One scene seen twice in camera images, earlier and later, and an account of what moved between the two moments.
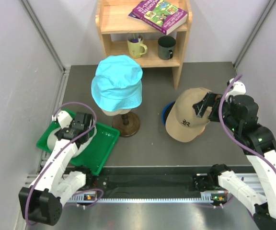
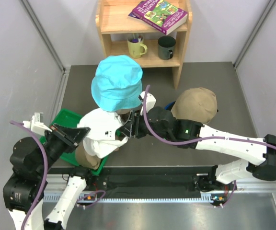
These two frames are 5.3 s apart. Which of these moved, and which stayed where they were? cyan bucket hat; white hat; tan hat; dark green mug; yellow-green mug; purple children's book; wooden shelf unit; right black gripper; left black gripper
Moved: white hat; left black gripper; right black gripper
Stayed: cyan bucket hat; wooden shelf unit; yellow-green mug; dark green mug; tan hat; purple children's book
